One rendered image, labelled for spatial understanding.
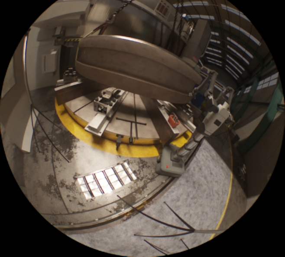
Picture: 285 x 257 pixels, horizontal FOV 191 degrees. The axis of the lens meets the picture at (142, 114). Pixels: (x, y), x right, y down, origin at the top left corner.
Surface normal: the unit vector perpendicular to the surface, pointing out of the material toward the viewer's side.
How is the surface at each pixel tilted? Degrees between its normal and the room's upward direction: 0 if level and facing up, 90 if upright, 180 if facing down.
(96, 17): 90
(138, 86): 90
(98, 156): 0
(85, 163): 0
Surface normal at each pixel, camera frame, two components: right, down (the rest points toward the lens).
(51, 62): 0.55, 0.65
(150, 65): 0.09, 0.63
